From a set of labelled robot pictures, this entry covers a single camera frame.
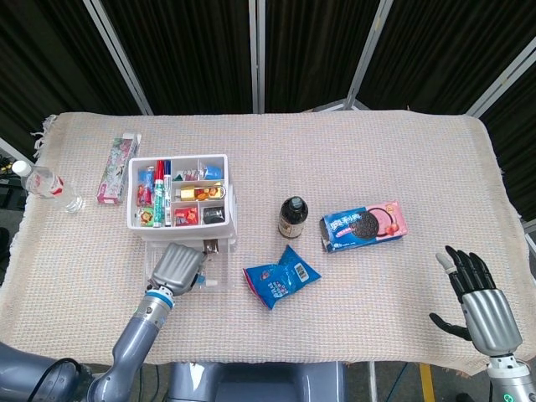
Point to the brown tea bottle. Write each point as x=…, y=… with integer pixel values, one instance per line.
x=293, y=218

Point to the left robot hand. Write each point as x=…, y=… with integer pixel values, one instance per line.
x=178, y=268

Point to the blue snack bag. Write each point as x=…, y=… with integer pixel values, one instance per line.
x=280, y=278

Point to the clear drawer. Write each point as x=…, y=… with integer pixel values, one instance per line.
x=223, y=272

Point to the small green red packet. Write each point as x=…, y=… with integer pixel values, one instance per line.
x=185, y=175

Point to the pink candy packet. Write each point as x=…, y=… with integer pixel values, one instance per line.
x=145, y=188

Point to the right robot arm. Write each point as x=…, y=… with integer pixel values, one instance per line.
x=515, y=381

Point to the pink floral carton box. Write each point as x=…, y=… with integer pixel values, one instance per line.
x=117, y=171

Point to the blue pink Oreo box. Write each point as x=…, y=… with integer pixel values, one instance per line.
x=360, y=226

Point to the clear water bottle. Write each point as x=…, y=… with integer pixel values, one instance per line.
x=46, y=186

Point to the white plastic drawer organizer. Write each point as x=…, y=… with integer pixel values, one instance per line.
x=180, y=231

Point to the grey robot torso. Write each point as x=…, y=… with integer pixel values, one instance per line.
x=251, y=383

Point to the beige woven tablecloth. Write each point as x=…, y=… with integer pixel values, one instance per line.
x=335, y=146

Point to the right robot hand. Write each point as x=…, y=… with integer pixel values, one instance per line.
x=490, y=314

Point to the blue-capped white marker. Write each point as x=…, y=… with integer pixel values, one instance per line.
x=167, y=197

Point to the red-capped green marker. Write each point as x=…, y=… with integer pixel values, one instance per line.
x=159, y=197

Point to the dark folding screen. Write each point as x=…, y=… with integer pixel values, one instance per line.
x=201, y=50

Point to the small blue packet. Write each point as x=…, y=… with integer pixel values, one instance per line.
x=212, y=172

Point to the small black item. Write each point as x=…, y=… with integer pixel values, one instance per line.
x=214, y=215

